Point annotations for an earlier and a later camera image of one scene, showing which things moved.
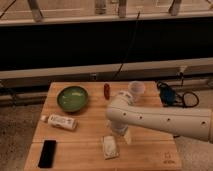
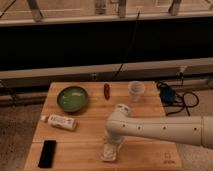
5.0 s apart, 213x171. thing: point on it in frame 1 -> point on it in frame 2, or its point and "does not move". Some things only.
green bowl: x=72 y=99 does not move
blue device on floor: x=167 y=96 does not move
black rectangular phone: x=47 y=154 does not move
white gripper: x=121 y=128 -> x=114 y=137
